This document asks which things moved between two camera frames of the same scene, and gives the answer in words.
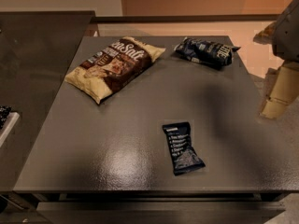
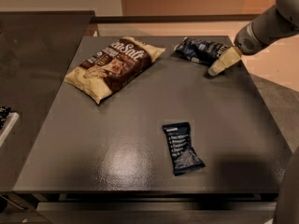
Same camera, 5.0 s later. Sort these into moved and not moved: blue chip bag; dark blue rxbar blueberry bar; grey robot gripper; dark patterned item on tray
Moved: grey robot gripper
Not moved: dark blue rxbar blueberry bar; blue chip bag; dark patterned item on tray
